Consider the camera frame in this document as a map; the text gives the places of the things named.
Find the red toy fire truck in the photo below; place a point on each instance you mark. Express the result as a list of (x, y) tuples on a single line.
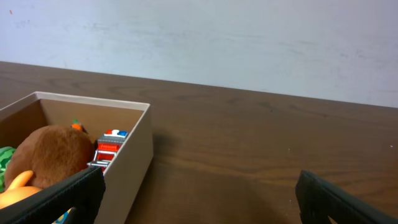
[(108, 146)]

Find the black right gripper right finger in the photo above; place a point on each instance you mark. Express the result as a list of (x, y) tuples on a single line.
[(321, 201)]

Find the brown plush bear toy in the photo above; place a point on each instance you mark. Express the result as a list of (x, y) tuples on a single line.
[(53, 153)]

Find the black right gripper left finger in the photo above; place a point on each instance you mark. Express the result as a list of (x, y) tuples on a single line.
[(82, 193)]

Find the white cardboard box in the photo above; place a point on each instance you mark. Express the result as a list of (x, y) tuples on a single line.
[(125, 173)]

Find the green ridged ball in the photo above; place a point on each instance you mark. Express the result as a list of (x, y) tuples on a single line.
[(5, 157)]

